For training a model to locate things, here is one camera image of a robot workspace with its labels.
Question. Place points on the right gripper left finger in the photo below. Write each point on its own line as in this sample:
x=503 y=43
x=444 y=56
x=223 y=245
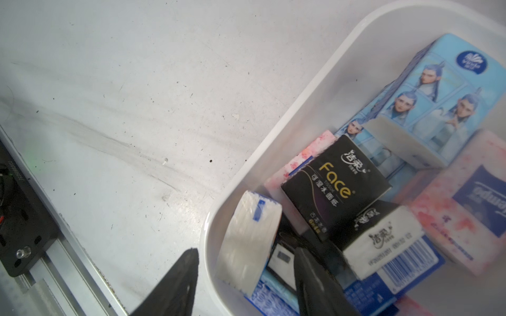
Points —
x=175 y=293

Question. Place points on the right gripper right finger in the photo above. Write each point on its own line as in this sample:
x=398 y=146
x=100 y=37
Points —
x=317 y=292

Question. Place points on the pink tissue pack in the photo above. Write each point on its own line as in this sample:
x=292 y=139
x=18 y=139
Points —
x=463 y=209

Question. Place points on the light blue tissue pack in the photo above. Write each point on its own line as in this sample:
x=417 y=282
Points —
x=435 y=105

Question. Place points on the pink Tempo side pack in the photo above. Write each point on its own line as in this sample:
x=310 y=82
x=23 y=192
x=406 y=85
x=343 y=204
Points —
x=273 y=184

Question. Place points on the blue tissue pack bottom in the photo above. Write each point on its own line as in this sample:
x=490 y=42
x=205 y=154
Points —
x=375 y=294

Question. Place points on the black white tissue pack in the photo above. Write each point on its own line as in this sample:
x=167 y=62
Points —
x=376 y=236

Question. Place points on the black Face tissue pack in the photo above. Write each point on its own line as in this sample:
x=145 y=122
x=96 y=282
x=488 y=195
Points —
x=334 y=187

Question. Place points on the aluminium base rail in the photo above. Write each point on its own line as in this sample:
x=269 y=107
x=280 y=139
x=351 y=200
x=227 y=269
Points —
x=38 y=248

